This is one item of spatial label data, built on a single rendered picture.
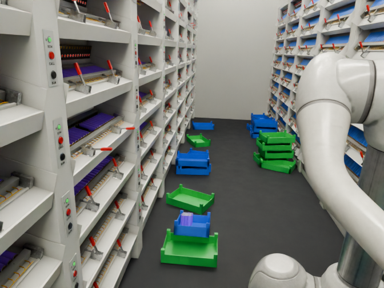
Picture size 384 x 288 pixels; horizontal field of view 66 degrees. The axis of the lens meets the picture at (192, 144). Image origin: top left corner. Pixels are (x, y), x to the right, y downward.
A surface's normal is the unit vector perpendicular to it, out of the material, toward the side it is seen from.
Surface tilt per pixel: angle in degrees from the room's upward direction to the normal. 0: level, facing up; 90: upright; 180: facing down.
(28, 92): 90
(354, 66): 33
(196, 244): 0
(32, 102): 90
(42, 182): 90
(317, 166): 58
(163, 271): 0
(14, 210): 15
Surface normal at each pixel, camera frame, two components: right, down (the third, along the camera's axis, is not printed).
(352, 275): -0.76, 0.25
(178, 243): 0.03, -0.95
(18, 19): 0.95, 0.31
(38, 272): 0.29, -0.90
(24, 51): -0.09, 0.30
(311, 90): -0.67, -0.47
